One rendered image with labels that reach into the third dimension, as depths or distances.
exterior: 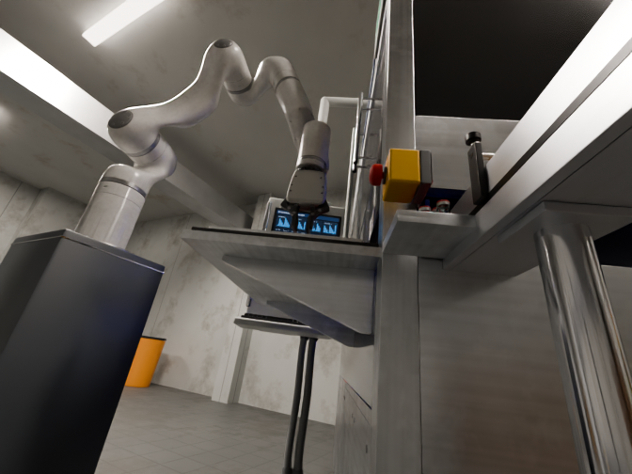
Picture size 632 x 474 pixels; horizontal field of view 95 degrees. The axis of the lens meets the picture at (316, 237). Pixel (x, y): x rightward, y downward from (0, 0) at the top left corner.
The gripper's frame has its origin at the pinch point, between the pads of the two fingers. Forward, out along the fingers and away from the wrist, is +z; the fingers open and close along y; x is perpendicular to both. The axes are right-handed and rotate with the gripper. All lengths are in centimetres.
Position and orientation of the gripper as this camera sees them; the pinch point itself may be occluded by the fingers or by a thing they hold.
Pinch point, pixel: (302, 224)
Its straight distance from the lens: 73.7
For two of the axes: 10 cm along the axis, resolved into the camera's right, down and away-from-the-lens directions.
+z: -1.2, 9.1, -4.0
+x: -0.6, -4.1, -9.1
